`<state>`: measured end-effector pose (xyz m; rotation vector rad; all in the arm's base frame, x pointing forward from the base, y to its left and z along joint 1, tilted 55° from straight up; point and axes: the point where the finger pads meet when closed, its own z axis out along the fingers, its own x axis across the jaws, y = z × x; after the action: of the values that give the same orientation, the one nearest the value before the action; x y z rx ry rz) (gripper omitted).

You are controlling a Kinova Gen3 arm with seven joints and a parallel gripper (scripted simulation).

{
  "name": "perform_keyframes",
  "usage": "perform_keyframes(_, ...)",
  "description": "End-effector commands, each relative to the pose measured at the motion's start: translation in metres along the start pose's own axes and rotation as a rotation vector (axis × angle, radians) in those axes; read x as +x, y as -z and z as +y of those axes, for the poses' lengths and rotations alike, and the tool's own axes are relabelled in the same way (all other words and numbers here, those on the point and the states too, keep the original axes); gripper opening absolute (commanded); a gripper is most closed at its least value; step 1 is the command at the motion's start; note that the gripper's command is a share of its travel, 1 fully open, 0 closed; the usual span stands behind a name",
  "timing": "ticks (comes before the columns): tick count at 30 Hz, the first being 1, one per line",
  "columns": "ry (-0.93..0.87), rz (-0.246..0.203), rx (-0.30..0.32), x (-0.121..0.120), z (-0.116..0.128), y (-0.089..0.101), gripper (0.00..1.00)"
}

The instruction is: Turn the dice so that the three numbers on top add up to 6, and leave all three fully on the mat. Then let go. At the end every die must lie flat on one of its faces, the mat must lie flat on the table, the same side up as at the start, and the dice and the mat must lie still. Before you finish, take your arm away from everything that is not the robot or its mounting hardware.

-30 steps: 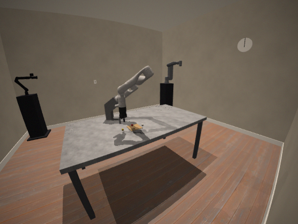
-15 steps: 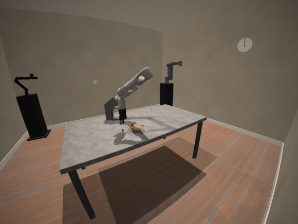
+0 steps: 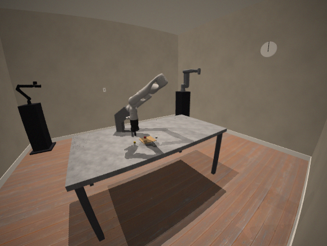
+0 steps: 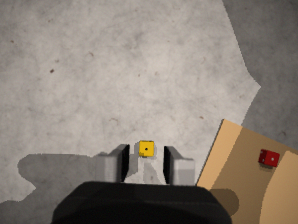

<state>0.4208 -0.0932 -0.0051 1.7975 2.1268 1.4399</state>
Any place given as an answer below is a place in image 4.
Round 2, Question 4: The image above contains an orange flat mat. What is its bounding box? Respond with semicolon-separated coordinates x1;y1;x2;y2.
196;119;298;224

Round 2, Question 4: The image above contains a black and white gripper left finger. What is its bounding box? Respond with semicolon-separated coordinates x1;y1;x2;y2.
95;144;130;183

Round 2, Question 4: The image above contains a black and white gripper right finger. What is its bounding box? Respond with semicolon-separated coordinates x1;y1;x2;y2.
163;146;196;186

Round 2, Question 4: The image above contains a red die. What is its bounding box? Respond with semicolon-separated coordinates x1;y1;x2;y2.
258;149;280;167

